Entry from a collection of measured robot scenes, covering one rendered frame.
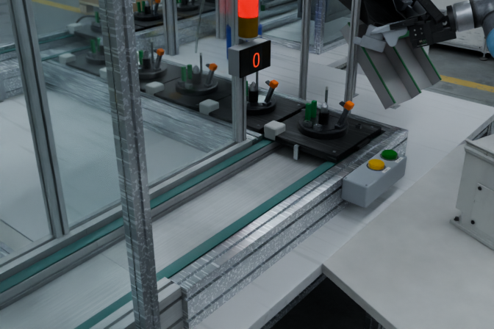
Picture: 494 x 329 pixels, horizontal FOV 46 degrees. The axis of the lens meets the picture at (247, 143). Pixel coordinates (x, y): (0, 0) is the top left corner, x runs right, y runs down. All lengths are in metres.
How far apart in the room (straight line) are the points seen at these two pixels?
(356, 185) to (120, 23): 0.83
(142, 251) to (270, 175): 0.68
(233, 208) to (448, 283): 0.50
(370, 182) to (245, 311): 0.46
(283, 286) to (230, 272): 0.13
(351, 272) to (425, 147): 0.67
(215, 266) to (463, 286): 0.52
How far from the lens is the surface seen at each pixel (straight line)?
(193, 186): 1.42
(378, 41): 1.62
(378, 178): 1.45
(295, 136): 1.61
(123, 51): 0.76
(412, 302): 1.26
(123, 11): 0.76
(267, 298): 1.22
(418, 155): 1.81
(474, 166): 1.42
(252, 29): 1.45
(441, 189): 1.65
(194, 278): 1.11
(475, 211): 1.45
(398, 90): 1.85
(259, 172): 1.53
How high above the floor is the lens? 1.66
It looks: 26 degrees down
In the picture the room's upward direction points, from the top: straight up
